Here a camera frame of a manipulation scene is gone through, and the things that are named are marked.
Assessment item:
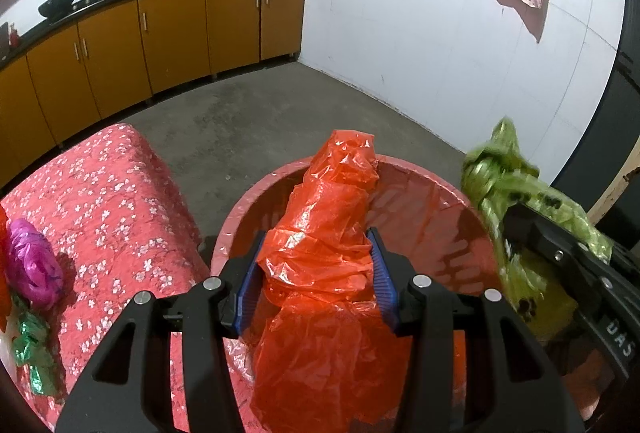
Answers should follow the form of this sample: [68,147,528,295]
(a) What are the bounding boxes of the black wok with utensil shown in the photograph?
[38,0,75,20]

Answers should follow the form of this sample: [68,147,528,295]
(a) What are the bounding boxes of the red plastic basin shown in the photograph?
[209,153,622,433]

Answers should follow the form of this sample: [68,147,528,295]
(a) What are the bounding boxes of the orange lower kitchen cabinets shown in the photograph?
[1,0,305,185]

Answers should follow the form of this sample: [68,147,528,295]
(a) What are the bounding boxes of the red bottle on counter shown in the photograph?
[9,23,21,49]

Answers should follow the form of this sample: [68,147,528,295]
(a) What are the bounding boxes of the red floral tablecloth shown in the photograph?
[1,124,209,429]

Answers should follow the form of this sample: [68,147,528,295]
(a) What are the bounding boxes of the magenta plastic bag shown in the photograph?
[6,219,64,311]

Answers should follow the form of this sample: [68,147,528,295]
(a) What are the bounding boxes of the dark green plastic bag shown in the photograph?
[12,294,60,397]

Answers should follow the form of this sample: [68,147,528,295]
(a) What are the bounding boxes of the light green plastic bag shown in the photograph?
[461,118,613,344]

